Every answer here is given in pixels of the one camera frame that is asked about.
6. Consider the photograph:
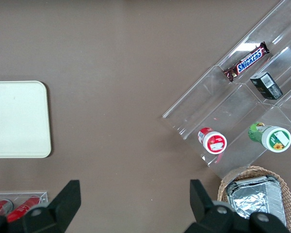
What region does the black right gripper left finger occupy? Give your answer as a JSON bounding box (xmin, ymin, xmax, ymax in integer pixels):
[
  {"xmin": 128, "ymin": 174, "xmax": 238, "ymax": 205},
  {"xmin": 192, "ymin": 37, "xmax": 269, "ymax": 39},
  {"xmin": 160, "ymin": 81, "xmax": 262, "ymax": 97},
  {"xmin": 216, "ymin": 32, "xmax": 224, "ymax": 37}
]
[{"xmin": 0, "ymin": 179, "xmax": 82, "ymax": 233}]

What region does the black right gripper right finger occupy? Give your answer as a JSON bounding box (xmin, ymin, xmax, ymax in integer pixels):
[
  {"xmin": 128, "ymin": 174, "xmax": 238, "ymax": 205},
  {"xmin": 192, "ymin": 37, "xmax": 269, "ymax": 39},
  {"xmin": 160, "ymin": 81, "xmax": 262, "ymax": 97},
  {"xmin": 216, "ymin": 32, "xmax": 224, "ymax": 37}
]
[{"xmin": 185, "ymin": 179, "xmax": 291, "ymax": 233}]

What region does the small light wicker basket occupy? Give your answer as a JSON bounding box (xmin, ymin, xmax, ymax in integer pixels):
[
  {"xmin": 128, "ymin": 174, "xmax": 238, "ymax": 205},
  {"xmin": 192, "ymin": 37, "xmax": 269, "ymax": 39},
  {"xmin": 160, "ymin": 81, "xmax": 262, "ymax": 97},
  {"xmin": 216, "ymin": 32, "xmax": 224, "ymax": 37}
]
[{"xmin": 217, "ymin": 166, "xmax": 291, "ymax": 231}]

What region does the cream plastic tray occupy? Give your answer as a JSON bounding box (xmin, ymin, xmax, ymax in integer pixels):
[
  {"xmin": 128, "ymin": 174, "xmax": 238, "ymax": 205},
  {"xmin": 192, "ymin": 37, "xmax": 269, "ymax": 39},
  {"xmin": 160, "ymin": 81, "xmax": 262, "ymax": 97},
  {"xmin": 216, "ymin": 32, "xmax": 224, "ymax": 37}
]
[{"xmin": 0, "ymin": 81, "xmax": 52, "ymax": 159}]

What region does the clear acrylic bottle rack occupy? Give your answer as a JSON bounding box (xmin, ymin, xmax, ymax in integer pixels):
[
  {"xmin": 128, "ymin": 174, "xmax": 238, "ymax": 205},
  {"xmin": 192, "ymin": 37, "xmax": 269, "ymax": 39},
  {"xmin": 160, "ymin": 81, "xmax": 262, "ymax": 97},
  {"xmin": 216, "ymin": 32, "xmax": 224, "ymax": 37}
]
[{"xmin": 0, "ymin": 191, "xmax": 49, "ymax": 210}]

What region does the red cola bottle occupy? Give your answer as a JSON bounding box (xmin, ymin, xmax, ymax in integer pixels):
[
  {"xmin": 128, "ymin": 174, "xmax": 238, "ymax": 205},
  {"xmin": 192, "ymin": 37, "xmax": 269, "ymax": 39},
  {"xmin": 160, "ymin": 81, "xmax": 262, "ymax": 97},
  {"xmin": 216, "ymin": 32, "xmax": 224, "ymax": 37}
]
[
  {"xmin": 0, "ymin": 199, "xmax": 14, "ymax": 218},
  {"xmin": 6, "ymin": 196, "xmax": 43, "ymax": 223}
]

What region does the aluminium foil container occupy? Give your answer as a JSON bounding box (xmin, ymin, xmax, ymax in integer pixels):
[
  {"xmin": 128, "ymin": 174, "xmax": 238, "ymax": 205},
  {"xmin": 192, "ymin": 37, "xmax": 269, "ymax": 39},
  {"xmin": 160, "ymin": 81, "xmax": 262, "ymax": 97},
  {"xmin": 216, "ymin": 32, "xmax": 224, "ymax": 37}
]
[{"xmin": 225, "ymin": 175, "xmax": 287, "ymax": 229}]

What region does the red lidded yogurt cup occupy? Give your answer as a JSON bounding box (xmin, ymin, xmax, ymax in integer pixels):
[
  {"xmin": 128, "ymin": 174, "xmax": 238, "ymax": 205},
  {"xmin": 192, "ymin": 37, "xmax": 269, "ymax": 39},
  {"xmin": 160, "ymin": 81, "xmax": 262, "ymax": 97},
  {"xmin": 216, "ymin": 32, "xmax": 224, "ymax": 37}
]
[{"xmin": 197, "ymin": 127, "xmax": 227, "ymax": 155}]

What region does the green lidded snack cup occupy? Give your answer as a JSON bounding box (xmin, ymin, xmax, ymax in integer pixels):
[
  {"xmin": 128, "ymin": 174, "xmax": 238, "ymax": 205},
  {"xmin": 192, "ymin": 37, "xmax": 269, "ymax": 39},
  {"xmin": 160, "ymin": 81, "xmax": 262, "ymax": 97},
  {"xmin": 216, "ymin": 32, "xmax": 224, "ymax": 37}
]
[{"xmin": 247, "ymin": 121, "xmax": 291, "ymax": 153}]

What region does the clear acrylic stepped stand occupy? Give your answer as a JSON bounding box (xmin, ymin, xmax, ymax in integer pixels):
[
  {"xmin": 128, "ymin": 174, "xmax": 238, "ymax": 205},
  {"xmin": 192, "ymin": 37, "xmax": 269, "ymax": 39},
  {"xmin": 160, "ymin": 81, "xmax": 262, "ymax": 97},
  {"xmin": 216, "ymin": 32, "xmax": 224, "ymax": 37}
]
[{"xmin": 162, "ymin": 0, "xmax": 291, "ymax": 180}]

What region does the small black carton box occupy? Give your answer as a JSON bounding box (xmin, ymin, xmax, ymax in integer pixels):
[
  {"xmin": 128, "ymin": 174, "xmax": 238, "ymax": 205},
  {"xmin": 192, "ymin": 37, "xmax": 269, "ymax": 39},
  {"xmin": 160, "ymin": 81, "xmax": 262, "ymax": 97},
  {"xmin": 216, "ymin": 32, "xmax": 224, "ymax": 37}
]
[{"xmin": 249, "ymin": 71, "xmax": 284, "ymax": 100}]

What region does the Snickers chocolate bar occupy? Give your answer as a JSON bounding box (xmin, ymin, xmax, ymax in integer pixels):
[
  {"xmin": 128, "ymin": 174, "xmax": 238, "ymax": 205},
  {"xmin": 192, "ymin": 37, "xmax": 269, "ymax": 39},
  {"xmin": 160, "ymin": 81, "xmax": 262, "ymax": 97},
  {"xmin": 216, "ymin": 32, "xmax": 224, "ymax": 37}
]
[{"xmin": 223, "ymin": 41, "xmax": 270, "ymax": 82}]

